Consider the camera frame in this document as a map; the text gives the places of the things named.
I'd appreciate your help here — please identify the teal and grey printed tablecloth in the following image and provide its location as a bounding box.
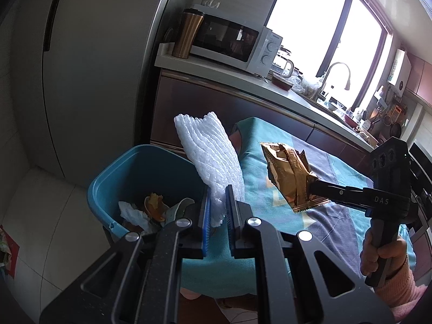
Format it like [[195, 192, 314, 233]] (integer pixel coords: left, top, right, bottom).
[[179, 117, 416, 299]]

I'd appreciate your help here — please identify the orange peel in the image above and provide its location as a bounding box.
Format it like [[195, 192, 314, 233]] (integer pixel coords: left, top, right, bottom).
[[143, 193, 169, 221]]

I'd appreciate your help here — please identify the red printed bag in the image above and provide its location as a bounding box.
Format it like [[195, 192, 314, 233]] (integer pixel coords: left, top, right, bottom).
[[0, 224, 20, 271]]

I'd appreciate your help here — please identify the small white foam fruit net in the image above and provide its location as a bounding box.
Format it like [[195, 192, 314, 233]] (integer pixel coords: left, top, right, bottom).
[[174, 111, 245, 227]]

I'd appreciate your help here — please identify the metal kitchen faucet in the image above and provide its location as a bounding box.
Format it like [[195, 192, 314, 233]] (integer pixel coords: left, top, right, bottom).
[[317, 62, 352, 103]]

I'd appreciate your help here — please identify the white water heater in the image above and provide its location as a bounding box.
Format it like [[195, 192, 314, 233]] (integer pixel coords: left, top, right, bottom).
[[387, 49, 411, 97]]

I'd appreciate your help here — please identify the kitchen base cabinet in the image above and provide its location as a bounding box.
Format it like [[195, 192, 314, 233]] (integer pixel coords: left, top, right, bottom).
[[150, 69, 375, 166]]

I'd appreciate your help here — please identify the white microwave oven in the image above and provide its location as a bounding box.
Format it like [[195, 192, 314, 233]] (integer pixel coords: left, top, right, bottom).
[[184, 5, 283, 75]]

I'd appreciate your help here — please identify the gold snack wrapper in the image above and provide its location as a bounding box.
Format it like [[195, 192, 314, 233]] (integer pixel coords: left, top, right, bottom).
[[259, 142, 330, 214]]

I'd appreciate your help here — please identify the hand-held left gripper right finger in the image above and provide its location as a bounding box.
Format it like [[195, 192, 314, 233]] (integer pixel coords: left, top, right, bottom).
[[225, 184, 395, 324]]

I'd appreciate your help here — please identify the white tissue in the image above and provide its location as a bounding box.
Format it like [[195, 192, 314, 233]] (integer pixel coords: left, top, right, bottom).
[[118, 201, 152, 233]]

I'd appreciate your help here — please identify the dark red food container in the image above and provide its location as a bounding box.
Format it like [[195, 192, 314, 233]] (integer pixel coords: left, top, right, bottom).
[[271, 72, 293, 90]]

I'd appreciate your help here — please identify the blue plastic trash bin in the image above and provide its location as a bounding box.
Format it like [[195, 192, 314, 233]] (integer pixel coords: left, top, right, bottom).
[[87, 144, 206, 240]]

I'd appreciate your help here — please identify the person's right hand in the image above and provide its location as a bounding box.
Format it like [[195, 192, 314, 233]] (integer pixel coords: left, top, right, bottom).
[[359, 231, 407, 277]]

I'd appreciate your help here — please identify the glass electric kettle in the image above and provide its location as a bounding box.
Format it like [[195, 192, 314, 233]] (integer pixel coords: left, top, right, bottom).
[[273, 46, 295, 78]]

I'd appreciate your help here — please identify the wall cabinet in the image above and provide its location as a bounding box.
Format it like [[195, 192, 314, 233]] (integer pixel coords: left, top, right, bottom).
[[405, 54, 432, 105]]

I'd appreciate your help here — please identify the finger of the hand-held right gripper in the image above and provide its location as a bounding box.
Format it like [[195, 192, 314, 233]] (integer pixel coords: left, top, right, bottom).
[[308, 179, 368, 215]]

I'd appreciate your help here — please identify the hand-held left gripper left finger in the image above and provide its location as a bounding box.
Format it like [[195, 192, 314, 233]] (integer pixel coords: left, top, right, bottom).
[[40, 185, 211, 324]]

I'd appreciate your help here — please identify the white paper cup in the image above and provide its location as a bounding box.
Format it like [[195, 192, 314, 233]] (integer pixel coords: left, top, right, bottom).
[[165, 198, 195, 225]]

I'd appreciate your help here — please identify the black built-in oven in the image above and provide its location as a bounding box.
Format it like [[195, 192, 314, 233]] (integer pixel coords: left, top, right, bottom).
[[407, 142, 432, 217]]

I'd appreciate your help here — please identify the brown thermos mug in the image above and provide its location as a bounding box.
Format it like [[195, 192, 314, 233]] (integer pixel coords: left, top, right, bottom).
[[172, 9, 205, 59]]

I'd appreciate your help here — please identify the grey refrigerator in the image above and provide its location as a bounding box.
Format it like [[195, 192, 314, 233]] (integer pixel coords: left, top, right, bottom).
[[10, 0, 193, 190]]

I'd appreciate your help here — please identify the person's right forearm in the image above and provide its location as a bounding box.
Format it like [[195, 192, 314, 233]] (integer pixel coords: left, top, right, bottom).
[[381, 256, 429, 321]]

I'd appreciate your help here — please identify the clear plastic bag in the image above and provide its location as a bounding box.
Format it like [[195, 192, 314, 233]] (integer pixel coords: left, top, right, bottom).
[[292, 74, 321, 95]]

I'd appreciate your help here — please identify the kitchen window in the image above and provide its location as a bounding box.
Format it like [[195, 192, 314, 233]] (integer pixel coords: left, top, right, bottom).
[[265, 0, 394, 115]]

